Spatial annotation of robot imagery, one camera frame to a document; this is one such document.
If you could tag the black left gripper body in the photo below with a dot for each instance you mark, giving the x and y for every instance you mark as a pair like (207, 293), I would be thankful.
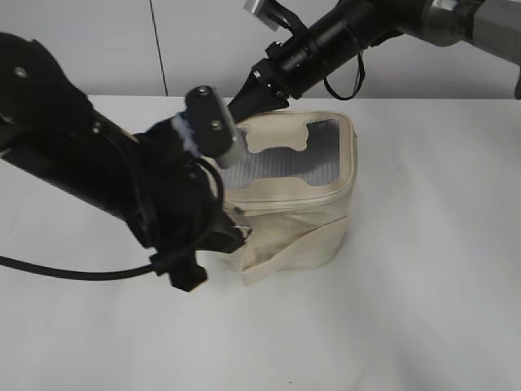
(190, 215)

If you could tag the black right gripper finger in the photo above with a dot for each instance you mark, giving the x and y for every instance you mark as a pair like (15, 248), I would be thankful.
(255, 98)

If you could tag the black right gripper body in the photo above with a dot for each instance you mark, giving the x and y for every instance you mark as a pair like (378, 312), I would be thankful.
(268, 72)

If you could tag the cream bag with grey panel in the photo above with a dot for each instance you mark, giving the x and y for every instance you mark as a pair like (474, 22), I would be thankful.
(294, 189)

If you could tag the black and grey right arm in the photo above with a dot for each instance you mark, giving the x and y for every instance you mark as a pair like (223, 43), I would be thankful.
(312, 53)

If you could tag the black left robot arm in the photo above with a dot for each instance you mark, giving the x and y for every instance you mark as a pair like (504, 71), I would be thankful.
(51, 130)

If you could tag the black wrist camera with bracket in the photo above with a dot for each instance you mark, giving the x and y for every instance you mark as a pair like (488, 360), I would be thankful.
(207, 128)

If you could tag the silver camera on right wrist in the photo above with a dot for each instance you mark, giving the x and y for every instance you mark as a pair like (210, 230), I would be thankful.
(266, 12)

